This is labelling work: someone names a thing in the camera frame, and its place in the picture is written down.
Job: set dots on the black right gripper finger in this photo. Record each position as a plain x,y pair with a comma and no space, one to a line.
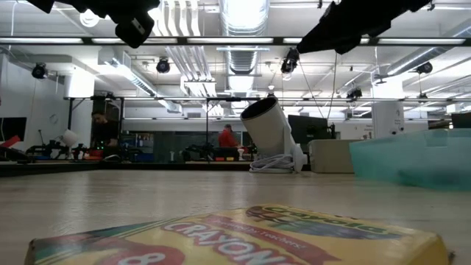
327,40

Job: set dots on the white lamp with black rim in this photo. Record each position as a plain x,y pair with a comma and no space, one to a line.
268,129

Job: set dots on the black ceiling spotlight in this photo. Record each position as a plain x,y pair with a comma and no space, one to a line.
355,94
163,66
425,68
290,60
39,71

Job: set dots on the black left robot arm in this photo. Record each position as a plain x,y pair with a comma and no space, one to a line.
44,4

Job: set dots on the black background robot arm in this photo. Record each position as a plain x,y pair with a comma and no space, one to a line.
204,150

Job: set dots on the red flat background object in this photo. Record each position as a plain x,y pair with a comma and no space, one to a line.
11,141

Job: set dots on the white box-shaped device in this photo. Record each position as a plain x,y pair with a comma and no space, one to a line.
386,117

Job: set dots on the translucent teal plastic tray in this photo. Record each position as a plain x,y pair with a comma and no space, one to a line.
404,154

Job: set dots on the person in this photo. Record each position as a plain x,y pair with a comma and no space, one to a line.
105,134
228,140

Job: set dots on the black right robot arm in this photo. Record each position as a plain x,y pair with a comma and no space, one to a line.
416,3

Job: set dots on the black aluminium table frame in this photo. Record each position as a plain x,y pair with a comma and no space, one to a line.
73,167

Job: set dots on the black wall screen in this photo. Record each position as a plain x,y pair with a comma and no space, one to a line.
13,127

